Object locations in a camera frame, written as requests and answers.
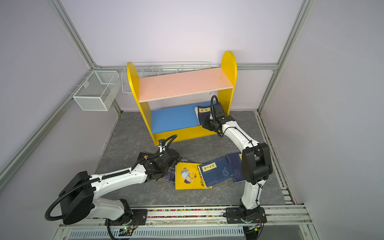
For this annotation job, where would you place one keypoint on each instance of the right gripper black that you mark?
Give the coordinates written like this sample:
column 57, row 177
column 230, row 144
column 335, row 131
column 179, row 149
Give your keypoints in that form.
column 205, row 124

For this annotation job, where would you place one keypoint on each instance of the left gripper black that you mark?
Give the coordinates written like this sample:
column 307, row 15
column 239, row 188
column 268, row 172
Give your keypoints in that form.
column 157, row 157

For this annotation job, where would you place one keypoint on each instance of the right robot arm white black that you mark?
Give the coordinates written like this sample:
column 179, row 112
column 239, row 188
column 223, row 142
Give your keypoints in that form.
column 256, row 164

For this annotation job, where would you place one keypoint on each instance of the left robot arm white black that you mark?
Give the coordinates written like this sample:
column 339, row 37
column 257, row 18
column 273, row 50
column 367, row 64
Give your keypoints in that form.
column 83, row 197

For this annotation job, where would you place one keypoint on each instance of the dark purple book red circle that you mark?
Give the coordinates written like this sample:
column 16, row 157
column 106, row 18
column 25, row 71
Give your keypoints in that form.
column 170, row 176

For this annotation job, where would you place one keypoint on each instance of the black book orange characters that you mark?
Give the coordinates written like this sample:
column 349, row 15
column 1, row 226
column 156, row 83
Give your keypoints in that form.
column 144, row 156

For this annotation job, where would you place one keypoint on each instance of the yellow cartoon cover book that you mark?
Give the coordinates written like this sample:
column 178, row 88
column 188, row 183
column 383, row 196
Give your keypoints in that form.
column 188, row 177

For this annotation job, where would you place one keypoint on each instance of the yellow shelf with pink and blue boards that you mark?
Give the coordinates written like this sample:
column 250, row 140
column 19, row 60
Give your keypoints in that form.
column 182, row 119

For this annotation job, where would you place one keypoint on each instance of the white vent grille panel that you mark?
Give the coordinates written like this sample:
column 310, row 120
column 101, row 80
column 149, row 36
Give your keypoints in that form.
column 157, row 233

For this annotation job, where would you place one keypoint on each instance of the white mesh box basket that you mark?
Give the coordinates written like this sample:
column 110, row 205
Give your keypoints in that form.
column 98, row 91

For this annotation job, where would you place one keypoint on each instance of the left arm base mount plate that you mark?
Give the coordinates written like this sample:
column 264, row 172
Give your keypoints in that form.
column 137, row 217

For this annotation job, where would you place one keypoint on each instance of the white wire rack basket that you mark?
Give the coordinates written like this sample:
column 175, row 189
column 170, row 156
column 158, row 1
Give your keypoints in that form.
column 153, row 69

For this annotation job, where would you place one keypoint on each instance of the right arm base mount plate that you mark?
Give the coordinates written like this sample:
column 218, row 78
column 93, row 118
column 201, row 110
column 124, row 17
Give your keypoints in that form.
column 241, row 215

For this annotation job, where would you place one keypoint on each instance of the aluminium rail with colourful strip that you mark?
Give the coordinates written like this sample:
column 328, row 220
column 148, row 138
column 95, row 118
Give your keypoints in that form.
column 216, row 216

